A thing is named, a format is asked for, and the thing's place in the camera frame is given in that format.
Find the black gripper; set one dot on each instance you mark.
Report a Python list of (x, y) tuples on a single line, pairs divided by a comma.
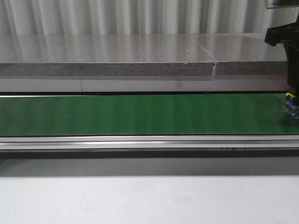
[(283, 34)]

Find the aluminium conveyor side rail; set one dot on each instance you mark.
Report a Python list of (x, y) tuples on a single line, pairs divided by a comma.
[(154, 143)]

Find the green conveyor belt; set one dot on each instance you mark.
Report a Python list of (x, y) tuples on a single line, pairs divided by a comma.
[(234, 113)]

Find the yellow button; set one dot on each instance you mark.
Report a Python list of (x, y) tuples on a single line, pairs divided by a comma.
[(292, 103)]

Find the white pleated curtain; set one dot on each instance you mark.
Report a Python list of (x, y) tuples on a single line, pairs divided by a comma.
[(139, 17)]

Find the grey speckled stone slab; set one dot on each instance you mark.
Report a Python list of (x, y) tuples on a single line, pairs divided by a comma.
[(103, 55)]

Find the white panel under slabs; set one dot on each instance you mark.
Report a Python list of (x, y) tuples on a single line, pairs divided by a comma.
[(144, 84)]

